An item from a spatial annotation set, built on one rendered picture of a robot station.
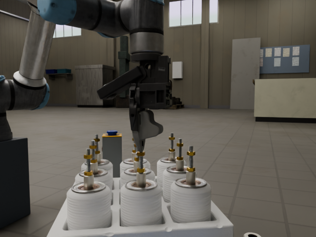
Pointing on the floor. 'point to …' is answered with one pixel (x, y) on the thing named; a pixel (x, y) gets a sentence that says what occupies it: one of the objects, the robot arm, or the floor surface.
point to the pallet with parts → (176, 104)
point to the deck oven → (92, 85)
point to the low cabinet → (285, 100)
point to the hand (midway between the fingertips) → (138, 145)
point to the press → (124, 60)
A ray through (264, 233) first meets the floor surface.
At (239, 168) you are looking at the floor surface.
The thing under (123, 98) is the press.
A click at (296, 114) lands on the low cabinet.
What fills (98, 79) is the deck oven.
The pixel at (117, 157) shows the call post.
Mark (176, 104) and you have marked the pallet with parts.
